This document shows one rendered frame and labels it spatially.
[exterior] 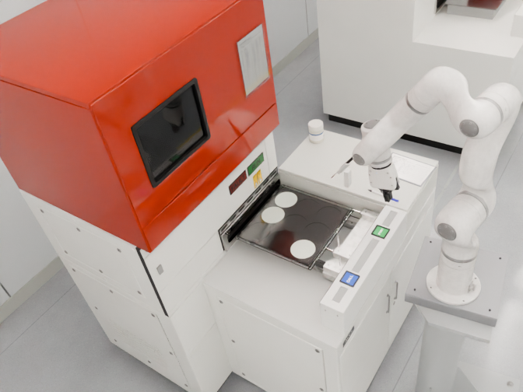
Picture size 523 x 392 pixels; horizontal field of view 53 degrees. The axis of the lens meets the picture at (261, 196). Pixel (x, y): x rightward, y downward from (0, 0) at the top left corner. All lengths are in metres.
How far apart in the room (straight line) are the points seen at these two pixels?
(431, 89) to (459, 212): 0.40
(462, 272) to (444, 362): 0.55
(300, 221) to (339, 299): 0.48
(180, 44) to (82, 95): 0.35
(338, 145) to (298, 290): 0.76
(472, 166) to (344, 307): 0.64
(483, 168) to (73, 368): 2.40
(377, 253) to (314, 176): 0.51
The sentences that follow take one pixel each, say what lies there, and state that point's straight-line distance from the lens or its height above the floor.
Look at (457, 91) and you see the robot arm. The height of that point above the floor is 1.68.
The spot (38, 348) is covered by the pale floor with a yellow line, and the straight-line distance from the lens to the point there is 3.38.
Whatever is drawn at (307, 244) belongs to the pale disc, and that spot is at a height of 0.90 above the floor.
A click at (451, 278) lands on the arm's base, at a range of 1.96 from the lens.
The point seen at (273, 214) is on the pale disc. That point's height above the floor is 0.90.
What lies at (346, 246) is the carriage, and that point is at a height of 0.88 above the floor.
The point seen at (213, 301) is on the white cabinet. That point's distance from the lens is 2.26.
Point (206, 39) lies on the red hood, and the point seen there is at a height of 1.77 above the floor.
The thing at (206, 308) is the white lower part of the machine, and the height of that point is 0.66.
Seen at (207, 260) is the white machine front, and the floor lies 0.89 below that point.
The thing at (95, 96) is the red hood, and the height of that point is 1.82.
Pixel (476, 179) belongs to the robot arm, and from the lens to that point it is 1.66.
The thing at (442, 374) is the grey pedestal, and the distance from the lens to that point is 2.46.
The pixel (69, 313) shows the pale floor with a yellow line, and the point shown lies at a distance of 3.44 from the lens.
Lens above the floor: 2.49
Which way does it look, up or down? 42 degrees down
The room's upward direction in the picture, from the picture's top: 10 degrees counter-clockwise
